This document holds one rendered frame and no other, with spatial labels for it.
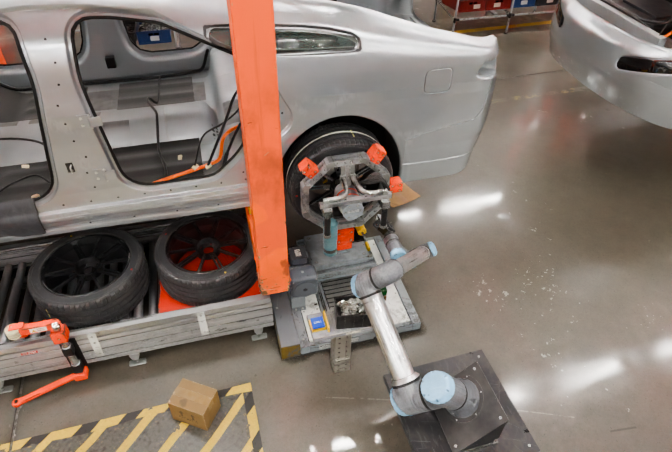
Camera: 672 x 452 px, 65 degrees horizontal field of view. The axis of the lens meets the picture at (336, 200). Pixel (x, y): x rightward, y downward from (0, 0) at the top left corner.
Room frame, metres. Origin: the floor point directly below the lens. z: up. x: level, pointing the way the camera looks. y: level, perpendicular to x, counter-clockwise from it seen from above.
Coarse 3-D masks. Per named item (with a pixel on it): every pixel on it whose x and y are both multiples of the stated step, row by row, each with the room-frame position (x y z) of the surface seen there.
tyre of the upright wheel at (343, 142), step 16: (320, 128) 2.66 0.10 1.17; (336, 128) 2.64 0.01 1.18; (352, 128) 2.67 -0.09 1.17; (304, 144) 2.58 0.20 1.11; (320, 144) 2.52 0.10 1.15; (336, 144) 2.49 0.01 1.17; (352, 144) 2.51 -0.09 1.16; (368, 144) 2.55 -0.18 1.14; (288, 160) 2.57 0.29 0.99; (320, 160) 2.46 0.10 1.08; (384, 160) 2.56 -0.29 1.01; (288, 176) 2.48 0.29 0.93; (304, 176) 2.43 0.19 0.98; (288, 192) 2.46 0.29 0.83
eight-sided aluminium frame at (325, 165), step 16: (336, 160) 2.40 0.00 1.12; (352, 160) 2.42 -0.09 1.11; (368, 160) 2.44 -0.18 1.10; (320, 176) 2.37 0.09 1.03; (384, 176) 2.47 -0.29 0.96; (304, 192) 2.34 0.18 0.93; (304, 208) 2.34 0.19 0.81; (368, 208) 2.50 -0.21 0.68; (320, 224) 2.37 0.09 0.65; (352, 224) 2.43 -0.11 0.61
